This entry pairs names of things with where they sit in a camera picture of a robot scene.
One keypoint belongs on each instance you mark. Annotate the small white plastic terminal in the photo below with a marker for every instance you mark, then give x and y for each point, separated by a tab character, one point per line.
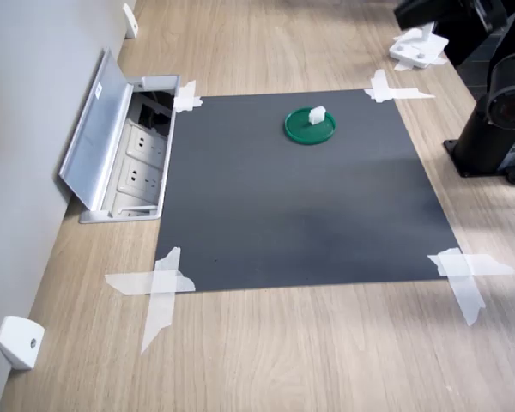
317	115

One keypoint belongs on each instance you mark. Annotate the round green lid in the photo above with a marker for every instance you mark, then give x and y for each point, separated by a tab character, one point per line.
300	129

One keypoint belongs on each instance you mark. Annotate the dark grey mat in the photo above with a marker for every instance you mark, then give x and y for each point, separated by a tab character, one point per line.
283	206

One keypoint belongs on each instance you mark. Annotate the white power socket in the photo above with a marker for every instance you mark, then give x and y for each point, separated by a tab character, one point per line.
145	142
139	175

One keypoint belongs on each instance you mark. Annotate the grey partition panel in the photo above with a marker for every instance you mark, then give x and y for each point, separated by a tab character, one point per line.
26	107

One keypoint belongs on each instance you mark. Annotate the white taped camera bracket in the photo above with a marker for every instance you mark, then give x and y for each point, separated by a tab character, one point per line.
418	49

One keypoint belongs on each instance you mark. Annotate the white partition bracket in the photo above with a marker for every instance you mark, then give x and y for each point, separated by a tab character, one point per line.
19	343
130	19

